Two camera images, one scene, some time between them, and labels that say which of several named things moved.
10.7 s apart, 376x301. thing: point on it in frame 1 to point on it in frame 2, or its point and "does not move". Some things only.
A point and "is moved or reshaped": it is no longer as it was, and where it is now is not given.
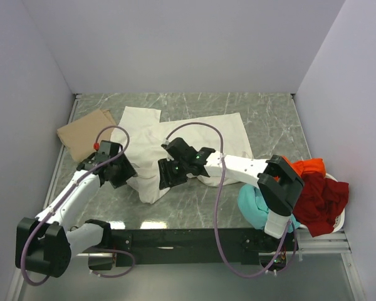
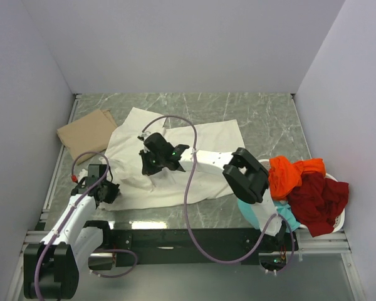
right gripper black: [165, 167] to [147, 170]
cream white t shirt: [142, 138] is moved or reshaped
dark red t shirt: [321, 202] does not move
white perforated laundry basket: [339, 223] does not move
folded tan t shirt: [79, 137] does not move
